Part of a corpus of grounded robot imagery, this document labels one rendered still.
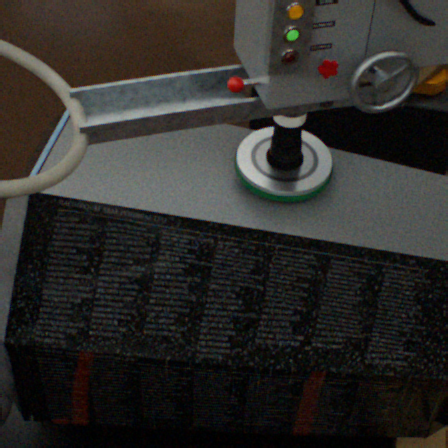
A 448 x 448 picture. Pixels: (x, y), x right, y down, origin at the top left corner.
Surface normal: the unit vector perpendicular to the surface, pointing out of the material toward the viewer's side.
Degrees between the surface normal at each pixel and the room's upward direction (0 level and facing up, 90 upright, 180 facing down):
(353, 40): 90
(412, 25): 90
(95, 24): 0
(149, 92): 90
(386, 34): 90
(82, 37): 0
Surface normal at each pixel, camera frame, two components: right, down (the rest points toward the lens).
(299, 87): 0.29, 0.71
